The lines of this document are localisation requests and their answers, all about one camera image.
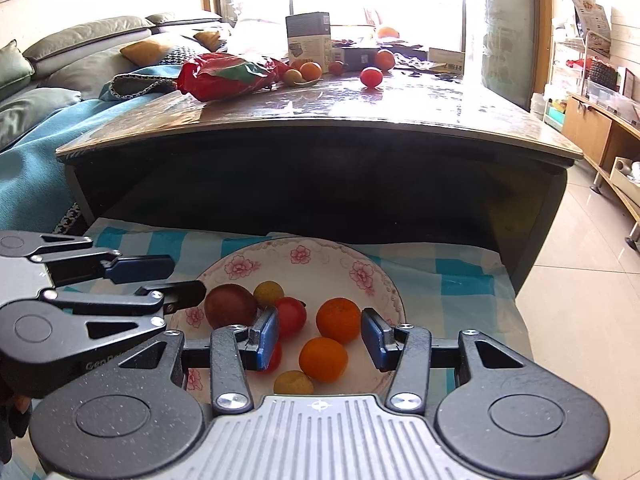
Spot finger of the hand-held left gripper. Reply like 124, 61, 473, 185
42, 280, 207, 350
30, 235, 176, 286

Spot white floral plate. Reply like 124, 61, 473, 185
170, 237, 408, 406

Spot wooden cabinet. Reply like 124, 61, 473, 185
560, 92, 640, 221

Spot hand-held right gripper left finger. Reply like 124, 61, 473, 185
117, 307, 280, 415

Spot grey cardboard box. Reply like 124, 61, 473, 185
285, 11, 333, 65

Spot printed wall calendar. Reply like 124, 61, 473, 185
570, 0, 612, 58

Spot dark knitted pillow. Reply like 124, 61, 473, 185
160, 45, 201, 66

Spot clear plastic box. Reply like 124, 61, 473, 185
585, 80, 640, 121

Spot dark basket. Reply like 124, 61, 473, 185
585, 57, 621, 92

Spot yellow pillow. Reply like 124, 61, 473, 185
120, 36, 178, 66
192, 29, 226, 51

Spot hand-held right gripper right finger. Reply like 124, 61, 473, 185
361, 307, 531, 414

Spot red tomato with stem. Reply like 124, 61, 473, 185
272, 296, 308, 339

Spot grey knitted bag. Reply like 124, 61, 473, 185
109, 72, 183, 102

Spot red plastic bag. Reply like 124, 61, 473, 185
177, 52, 291, 102

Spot blue white checked cloth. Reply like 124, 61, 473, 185
0, 217, 517, 480

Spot white flat box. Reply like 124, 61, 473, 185
427, 47, 467, 75

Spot green cushion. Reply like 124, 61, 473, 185
0, 40, 36, 93
0, 87, 83, 151

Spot small yellow round fruit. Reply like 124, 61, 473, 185
252, 280, 285, 309

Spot grey leather sofa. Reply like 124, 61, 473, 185
0, 10, 236, 151

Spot dark red round fruit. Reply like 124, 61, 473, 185
204, 283, 260, 330

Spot dark coffee table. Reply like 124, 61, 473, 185
55, 60, 585, 293

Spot brown-green round fruit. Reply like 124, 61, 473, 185
273, 370, 316, 396

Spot dark flat box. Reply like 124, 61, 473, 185
332, 44, 428, 71

